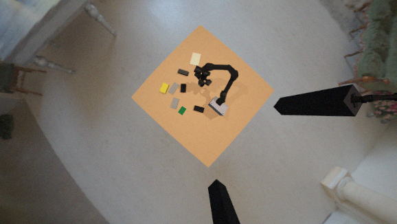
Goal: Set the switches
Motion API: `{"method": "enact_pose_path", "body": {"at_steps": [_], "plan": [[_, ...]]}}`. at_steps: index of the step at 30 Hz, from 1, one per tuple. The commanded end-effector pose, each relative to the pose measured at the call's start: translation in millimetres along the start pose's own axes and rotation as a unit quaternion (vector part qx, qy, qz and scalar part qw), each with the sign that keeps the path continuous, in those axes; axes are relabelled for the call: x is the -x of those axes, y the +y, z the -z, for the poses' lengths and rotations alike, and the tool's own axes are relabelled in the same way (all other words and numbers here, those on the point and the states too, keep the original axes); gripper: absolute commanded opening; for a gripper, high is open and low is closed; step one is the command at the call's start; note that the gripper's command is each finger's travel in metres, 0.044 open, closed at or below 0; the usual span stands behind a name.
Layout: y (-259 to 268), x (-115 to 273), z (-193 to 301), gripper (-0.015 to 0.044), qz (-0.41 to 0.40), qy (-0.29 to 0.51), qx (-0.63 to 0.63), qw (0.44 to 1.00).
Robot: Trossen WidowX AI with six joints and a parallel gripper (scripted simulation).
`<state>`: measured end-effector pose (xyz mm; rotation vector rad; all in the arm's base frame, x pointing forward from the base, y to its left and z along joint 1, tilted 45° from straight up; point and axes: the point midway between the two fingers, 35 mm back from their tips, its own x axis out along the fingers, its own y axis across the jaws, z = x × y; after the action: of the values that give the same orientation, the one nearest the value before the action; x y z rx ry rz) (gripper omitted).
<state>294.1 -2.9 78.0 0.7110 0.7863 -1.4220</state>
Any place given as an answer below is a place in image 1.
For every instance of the pale cream flat rectangular card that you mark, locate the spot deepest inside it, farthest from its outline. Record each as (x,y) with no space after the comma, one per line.
(195,59)

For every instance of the yellow rectangular block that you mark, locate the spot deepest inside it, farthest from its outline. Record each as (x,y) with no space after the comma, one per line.
(164,88)

